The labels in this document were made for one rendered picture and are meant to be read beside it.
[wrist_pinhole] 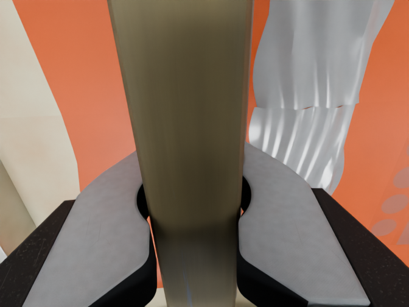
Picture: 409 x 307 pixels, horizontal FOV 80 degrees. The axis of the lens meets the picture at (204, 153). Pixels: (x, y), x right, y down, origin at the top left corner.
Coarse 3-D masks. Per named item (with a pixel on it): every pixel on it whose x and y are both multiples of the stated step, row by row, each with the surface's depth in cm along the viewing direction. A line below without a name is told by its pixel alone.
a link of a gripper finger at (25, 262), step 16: (64, 208) 8; (48, 224) 7; (32, 240) 7; (48, 240) 7; (16, 256) 6; (32, 256) 6; (0, 272) 6; (16, 272) 6; (32, 272) 6; (0, 288) 6; (16, 288) 6; (0, 304) 5; (16, 304) 5
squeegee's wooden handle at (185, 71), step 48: (144, 0) 5; (192, 0) 5; (240, 0) 5; (144, 48) 5; (192, 48) 5; (240, 48) 5; (144, 96) 5; (192, 96) 5; (240, 96) 6; (144, 144) 6; (192, 144) 6; (240, 144) 6; (192, 192) 7; (240, 192) 8; (192, 240) 8; (192, 288) 9
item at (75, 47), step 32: (32, 0) 13; (64, 0) 13; (96, 0) 13; (256, 0) 14; (32, 32) 14; (64, 32) 14; (96, 32) 14; (256, 32) 14; (384, 32) 15; (64, 64) 15; (96, 64) 15; (384, 64) 16; (64, 96) 16; (96, 96) 16; (384, 96) 17
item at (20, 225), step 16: (0, 160) 18; (0, 176) 18; (0, 192) 18; (16, 192) 19; (0, 208) 18; (16, 208) 19; (0, 224) 18; (16, 224) 19; (32, 224) 21; (0, 240) 18; (16, 240) 19; (0, 256) 18
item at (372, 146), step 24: (72, 120) 17; (96, 120) 17; (120, 120) 17; (360, 120) 18; (384, 120) 18; (408, 120) 18; (72, 144) 18; (96, 144) 18; (120, 144) 18; (360, 144) 18; (384, 144) 19; (96, 168) 19; (360, 168) 20; (384, 168) 20; (336, 192) 21; (360, 192) 21; (360, 216) 22; (408, 264) 26
